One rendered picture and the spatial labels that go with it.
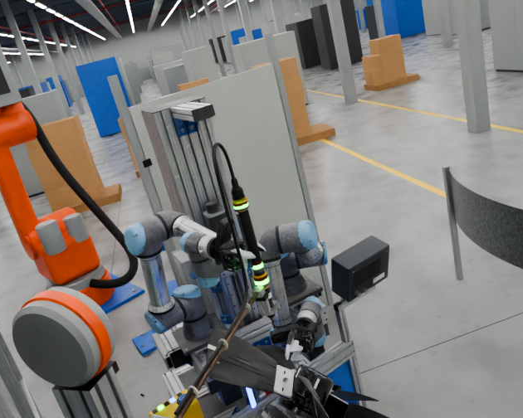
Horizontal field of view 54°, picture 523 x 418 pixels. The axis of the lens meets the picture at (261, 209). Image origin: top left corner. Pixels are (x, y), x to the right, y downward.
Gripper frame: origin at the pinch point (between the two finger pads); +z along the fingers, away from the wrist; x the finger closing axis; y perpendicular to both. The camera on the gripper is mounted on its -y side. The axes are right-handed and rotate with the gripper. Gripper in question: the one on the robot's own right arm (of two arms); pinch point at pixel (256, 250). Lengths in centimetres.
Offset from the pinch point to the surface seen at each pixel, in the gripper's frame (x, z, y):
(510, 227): -197, -7, 85
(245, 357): 12.6, -2.9, 30.4
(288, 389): 7.2, 6.4, 42.6
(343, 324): -58, -26, 71
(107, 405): 64, 33, -10
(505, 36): -1105, -349, 91
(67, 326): 66, 35, -27
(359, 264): -68, -19, 44
